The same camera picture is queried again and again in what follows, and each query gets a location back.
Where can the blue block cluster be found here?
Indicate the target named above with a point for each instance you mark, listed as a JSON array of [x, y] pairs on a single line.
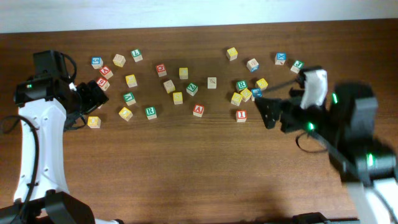
[[256, 93]]

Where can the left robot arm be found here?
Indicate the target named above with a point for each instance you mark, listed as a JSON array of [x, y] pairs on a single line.
[[49, 104]]

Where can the yellow O block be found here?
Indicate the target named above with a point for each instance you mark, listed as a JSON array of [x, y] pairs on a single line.
[[125, 113]]

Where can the yellow block upper left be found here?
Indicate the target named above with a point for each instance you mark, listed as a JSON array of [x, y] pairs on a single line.
[[131, 80]]

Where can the yellow C block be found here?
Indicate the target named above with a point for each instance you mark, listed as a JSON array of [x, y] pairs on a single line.
[[183, 73]]

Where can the plain wood block centre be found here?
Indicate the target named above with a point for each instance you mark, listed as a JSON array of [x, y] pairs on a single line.
[[169, 86]]

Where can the red Q block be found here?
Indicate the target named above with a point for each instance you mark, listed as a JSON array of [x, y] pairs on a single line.
[[161, 70]]

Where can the green r block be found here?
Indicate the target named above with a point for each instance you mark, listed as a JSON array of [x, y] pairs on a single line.
[[151, 112], [241, 85]]

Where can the blue X block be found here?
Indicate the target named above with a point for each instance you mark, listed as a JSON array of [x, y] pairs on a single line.
[[280, 58]]

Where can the green J block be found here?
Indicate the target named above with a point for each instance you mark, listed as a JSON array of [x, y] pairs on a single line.
[[297, 66]]

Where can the red 6 block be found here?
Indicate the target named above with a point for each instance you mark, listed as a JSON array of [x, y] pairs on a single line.
[[103, 83]]

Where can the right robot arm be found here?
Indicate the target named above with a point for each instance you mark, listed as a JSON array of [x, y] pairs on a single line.
[[367, 166]]

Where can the yellow block cluster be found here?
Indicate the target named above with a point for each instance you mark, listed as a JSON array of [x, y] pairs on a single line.
[[246, 94], [236, 99]]

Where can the green V block left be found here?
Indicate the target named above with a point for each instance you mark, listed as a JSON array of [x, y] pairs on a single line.
[[129, 99]]

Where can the red I block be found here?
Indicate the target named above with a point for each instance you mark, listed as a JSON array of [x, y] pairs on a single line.
[[241, 116]]

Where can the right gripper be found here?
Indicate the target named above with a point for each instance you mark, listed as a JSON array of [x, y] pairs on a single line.
[[270, 121]]

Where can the green L block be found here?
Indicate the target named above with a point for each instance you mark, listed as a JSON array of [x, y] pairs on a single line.
[[137, 55]]

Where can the plain wood yellow block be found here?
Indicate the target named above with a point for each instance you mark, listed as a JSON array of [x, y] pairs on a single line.
[[119, 60]]

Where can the wood block blue side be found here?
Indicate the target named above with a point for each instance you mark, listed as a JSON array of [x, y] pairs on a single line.
[[252, 65]]

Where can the blue 5 block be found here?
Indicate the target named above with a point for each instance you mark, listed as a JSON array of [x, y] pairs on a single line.
[[97, 62]]

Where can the yellow block middle cluster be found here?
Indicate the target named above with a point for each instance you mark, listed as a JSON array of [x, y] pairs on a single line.
[[246, 94]]

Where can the red a block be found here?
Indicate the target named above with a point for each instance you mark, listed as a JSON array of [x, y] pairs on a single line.
[[198, 110], [106, 72]]

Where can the yellow S block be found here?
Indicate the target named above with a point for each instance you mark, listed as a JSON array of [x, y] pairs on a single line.
[[177, 98]]

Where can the yellow block top right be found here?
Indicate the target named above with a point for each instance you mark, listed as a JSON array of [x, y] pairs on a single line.
[[232, 54]]

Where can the yellow D block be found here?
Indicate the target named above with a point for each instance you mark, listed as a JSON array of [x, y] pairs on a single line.
[[94, 122]]

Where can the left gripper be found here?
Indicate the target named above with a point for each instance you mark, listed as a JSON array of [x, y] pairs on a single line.
[[95, 96]]

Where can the yellow block lower cluster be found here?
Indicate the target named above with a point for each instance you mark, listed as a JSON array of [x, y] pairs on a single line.
[[236, 99]]

